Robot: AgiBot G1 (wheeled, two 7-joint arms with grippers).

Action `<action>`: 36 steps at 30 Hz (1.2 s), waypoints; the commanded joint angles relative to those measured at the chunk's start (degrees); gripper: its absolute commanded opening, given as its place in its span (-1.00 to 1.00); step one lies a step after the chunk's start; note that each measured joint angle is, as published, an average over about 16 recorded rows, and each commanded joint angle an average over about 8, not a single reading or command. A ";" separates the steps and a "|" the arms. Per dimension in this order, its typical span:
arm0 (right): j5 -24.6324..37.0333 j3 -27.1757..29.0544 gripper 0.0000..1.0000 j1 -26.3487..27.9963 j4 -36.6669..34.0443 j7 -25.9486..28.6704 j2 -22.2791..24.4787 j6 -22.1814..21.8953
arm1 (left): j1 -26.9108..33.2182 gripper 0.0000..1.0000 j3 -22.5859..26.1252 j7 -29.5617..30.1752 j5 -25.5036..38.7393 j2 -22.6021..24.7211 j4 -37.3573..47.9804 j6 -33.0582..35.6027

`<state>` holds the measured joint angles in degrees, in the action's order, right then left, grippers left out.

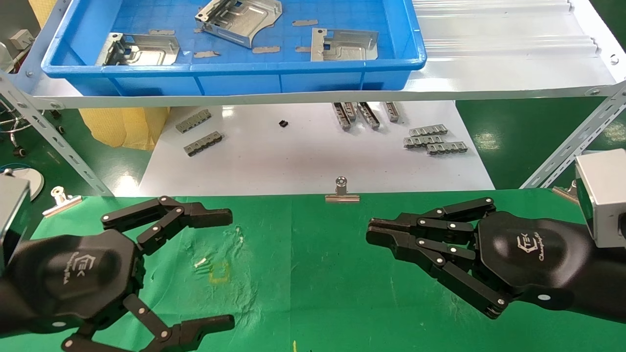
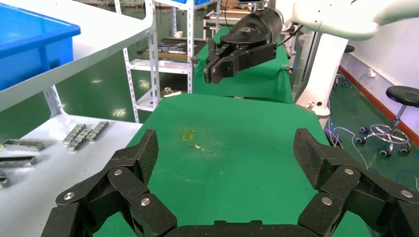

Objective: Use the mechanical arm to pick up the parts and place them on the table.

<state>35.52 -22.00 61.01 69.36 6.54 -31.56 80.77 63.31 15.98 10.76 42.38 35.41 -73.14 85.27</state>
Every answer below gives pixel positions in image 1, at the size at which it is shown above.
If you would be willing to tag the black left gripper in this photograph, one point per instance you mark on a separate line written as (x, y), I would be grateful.
(78, 274)

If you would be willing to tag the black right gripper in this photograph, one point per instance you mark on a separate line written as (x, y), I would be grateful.
(528, 254)

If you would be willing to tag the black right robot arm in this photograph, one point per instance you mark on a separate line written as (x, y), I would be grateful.
(614, 283)

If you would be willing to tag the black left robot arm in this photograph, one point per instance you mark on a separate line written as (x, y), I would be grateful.
(10, 308)

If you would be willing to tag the silver binder clip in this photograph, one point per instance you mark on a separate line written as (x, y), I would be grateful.
(567, 193)
(62, 204)
(342, 197)

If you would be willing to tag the grey slotted metal strip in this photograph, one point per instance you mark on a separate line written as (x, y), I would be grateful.
(193, 121)
(447, 148)
(368, 115)
(428, 130)
(392, 111)
(423, 142)
(350, 110)
(203, 144)

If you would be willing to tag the green table cloth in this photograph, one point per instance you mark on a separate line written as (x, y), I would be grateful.
(318, 293)

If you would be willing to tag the white floor stand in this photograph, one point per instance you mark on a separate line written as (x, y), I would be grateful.
(29, 181)

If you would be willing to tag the blue plastic bin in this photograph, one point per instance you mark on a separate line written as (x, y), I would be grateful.
(244, 80)

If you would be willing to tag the white metal shelf board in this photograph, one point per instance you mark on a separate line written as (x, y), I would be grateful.
(489, 58)

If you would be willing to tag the perforated steel angle strut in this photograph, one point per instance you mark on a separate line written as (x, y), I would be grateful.
(49, 134)
(577, 142)

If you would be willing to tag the black chair base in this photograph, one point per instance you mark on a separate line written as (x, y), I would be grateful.
(19, 150)

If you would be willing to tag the grey socket box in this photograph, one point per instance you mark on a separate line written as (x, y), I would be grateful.
(22, 39)

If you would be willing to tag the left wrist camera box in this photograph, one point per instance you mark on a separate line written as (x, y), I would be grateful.
(12, 215)

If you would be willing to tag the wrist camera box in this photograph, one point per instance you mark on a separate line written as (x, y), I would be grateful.
(12, 215)
(604, 195)

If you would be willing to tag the bent sheet metal bracket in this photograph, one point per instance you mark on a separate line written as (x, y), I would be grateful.
(244, 22)
(342, 46)
(146, 51)

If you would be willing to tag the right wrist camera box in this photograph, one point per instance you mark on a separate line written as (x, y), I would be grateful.
(604, 195)

